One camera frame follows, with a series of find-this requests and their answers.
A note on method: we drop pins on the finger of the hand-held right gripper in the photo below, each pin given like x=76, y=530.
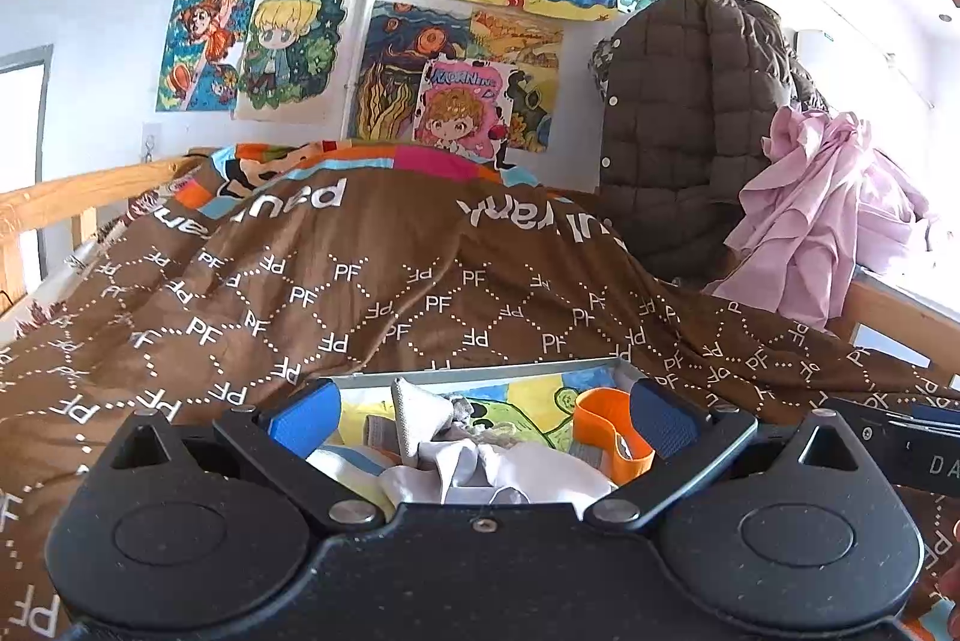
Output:
x=885, y=420

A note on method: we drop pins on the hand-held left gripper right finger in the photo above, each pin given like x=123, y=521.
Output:
x=667, y=417

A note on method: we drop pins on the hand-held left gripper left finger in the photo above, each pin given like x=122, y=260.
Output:
x=304, y=416

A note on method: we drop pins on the grey face mask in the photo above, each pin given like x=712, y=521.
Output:
x=416, y=416

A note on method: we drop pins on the grey tray with cartoon print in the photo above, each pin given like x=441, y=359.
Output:
x=480, y=375

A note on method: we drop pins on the brown printed blanket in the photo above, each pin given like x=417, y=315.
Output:
x=300, y=296

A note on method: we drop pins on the white cloth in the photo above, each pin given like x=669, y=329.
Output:
x=547, y=480

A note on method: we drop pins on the pink garment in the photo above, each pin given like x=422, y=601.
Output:
x=795, y=221

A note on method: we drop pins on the brown quilted jacket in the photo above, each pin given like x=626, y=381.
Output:
x=675, y=123

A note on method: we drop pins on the dark plant cartoon poster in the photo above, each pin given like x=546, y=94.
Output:
x=532, y=116

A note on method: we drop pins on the pink-framed cartoon child poster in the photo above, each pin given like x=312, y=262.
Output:
x=461, y=108

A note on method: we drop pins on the swirly night painting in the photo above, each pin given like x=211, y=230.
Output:
x=397, y=63

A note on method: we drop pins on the window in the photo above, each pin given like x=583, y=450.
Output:
x=22, y=116

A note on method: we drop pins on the yellow landscape painting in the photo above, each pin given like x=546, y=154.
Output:
x=517, y=33

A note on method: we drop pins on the wooden bed rail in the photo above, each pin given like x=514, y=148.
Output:
x=60, y=191
x=900, y=311

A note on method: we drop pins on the blond figure wall poster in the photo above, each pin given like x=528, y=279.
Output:
x=300, y=48

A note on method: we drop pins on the orange-haired girl wall poster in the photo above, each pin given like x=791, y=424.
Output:
x=199, y=48

